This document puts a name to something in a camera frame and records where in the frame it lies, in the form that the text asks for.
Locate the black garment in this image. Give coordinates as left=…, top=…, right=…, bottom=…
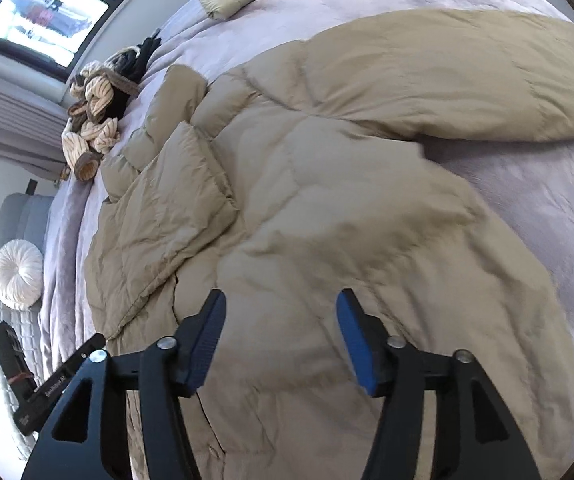
left=116, top=30, right=164, bottom=85

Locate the lavender plush blanket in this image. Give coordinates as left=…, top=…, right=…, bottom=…
left=37, top=0, right=574, bottom=480

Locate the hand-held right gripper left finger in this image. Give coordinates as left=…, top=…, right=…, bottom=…
left=21, top=289, right=228, bottom=480

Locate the grey upholstered headboard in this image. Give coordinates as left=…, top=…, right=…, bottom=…
left=0, top=192, right=56, bottom=281

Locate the white round cushion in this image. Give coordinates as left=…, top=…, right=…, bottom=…
left=0, top=241, right=46, bottom=311

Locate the striped beige clothes pile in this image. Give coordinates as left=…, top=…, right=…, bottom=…
left=62, top=47, right=142, bottom=182

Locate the window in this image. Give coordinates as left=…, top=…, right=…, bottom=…
left=0, top=0, right=168, bottom=82

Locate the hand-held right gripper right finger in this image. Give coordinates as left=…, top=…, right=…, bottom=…
left=336, top=288, right=542, bottom=480

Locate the tan puffer jacket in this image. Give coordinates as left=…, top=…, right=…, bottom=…
left=84, top=7, right=574, bottom=480

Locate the grey pleated curtain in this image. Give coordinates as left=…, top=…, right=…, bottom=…
left=0, top=42, right=70, bottom=167

